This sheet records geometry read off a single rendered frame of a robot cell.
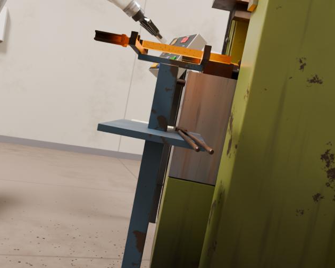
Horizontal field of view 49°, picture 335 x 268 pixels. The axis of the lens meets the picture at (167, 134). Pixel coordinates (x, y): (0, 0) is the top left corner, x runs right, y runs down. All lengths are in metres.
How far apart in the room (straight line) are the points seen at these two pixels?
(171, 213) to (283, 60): 0.76
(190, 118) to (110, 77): 2.98
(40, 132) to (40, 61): 0.79
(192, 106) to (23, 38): 3.12
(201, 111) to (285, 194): 0.47
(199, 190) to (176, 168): 0.13
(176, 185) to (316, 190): 0.55
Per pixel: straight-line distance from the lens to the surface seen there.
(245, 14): 1.76
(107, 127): 1.01
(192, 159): 1.52
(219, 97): 1.51
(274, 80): 1.29
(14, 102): 4.37
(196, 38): 2.18
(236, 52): 1.95
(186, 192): 1.55
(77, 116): 4.39
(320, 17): 1.36
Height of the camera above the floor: 0.77
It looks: 5 degrees down
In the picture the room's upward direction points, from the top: 11 degrees clockwise
